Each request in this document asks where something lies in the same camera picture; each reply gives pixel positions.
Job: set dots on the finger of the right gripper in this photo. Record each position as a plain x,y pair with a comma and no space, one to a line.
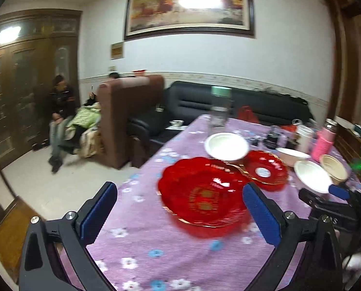
339,192

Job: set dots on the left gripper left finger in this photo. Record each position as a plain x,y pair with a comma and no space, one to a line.
41,267

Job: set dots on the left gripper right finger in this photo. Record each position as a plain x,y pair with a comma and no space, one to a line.
320,266

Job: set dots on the cream ribbed plastic bowl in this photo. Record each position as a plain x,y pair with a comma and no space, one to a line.
334,168

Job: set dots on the white shallow bowl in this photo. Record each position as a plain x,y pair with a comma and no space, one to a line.
313,176

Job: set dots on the red plate with sticker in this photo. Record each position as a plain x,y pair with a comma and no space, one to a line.
265,169

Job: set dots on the large red scalloped plate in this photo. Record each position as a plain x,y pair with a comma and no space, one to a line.
203,197

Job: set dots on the white round plate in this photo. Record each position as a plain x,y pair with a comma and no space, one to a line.
226,147

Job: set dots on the wooden chair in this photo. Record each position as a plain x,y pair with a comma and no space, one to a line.
14,222

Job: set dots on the pink sleeved bottle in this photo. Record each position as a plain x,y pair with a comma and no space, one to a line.
325,139

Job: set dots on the white bowl far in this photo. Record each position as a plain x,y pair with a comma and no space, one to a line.
290,156

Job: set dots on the white cylindrical jar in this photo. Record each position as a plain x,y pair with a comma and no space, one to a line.
304,138

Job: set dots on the purple floral tablecloth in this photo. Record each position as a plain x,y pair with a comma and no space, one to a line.
141,247

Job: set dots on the red plastic bag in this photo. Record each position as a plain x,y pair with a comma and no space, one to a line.
245,113

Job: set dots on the green patterned blanket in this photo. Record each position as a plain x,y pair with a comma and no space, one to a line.
85,118

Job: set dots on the clear bottle green lid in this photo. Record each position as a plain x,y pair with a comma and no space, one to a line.
220,108

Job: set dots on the seated man dark jacket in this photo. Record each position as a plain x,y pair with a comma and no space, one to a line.
62,112

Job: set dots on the brown leather armchair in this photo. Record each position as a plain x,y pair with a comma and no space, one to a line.
121,99

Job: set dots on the black leather sofa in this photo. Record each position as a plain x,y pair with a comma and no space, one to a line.
148,130

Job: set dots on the dark wooden cabinet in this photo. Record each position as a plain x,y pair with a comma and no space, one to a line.
35,46

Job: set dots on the framed horse painting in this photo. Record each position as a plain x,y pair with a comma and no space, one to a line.
147,18

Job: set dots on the small yellow wall plaque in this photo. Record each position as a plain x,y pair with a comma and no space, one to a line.
117,50

